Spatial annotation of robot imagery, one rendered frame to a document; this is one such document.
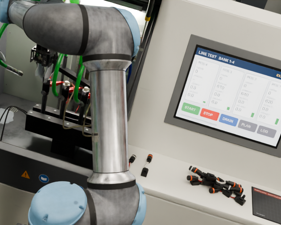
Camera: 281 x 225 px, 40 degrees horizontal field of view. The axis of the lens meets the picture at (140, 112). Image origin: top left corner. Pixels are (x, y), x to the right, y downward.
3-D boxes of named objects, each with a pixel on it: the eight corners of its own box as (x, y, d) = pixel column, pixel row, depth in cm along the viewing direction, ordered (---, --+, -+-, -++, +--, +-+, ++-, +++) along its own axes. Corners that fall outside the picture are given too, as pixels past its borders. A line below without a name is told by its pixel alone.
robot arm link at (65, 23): (30, 58, 81) (-3, 27, 122) (80, 59, 86) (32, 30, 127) (32, 0, 78) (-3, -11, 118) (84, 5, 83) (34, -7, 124)
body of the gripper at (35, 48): (28, 63, 139) (31, 31, 133) (38, 55, 147) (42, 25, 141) (49, 69, 139) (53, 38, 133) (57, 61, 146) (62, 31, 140)
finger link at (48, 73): (38, 86, 145) (40, 64, 141) (44, 80, 150) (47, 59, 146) (46, 89, 145) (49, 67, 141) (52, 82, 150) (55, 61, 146)
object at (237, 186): (183, 188, 140) (188, 176, 138) (186, 170, 150) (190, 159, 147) (245, 207, 139) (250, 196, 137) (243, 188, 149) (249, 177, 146)
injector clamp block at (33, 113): (23, 143, 164) (26, 113, 156) (33, 131, 172) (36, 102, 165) (100, 167, 162) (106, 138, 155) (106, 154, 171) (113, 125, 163)
